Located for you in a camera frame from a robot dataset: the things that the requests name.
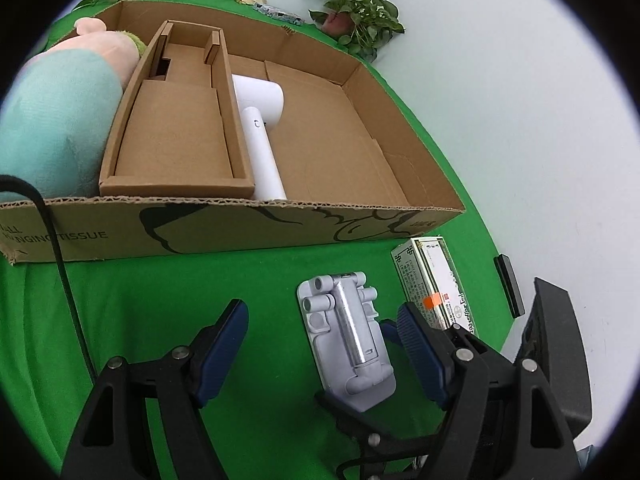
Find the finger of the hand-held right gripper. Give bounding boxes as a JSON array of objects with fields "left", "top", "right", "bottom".
[
  {"left": 379, "top": 319, "right": 403, "bottom": 346},
  {"left": 314, "top": 391, "right": 451, "bottom": 480}
]

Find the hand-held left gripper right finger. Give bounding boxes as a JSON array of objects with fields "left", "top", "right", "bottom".
[{"left": 397, "top": 302, "right": 583, "bottom": 480}]

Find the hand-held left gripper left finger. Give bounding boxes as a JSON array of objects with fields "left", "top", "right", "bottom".
[{"left": 59, "top": 299, "right": 250, "bottom": 480}]

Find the white folding phone stand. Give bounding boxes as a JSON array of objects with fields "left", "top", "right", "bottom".
[{"left": 296, "top": 271, "right": 397, "bottom": 413}]

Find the white hair dryer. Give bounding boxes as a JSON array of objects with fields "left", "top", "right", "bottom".
[{"left": 231, "top": 74, "right": 288, "bottom": 202}]

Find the large printed cardboard box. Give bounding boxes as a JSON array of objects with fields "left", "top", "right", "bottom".
[{"left": 0, "top": 0, "right": 467, "bottom": 266}]

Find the narrow brown cardboard box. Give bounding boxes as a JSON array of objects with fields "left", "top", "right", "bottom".
[{"left": 98, "top": 20, "right": 257, "bottom": 200}]

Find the green tablecloth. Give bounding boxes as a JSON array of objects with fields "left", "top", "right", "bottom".
[{"left": 0, "top": 0, "right": 506, "bottom": 480}]

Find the white green medicine box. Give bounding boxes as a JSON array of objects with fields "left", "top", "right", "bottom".
[{"left": 390, "top": 236, "right": 480, "bottom": 338}]

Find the small flat black device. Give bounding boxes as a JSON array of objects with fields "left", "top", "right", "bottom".
[{"left": 494, "top": 254, "right": 526, "bottom": 318}]

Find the black chair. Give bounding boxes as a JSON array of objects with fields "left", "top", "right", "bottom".
[{"left": 515, "top": 276, "right": 596, "bottom": 453}]

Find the teal plush toy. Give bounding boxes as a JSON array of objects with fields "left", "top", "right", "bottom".
[{"left": 0, "top": 16, "right": 147, "bottom": 200}]

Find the potted plant with pink pot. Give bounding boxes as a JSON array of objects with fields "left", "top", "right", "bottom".
[{"left": 308, "top": 0, "right": 406, "bottom": 63}]

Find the small patterned packet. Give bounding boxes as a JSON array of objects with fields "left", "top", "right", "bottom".
[{"left": 252, "top": 2, "right": 306, "bottom": 25}]

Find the black cable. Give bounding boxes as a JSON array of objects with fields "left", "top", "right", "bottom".
[{"left": 0, "top": 174, "right": 101, "bottom": 386}]

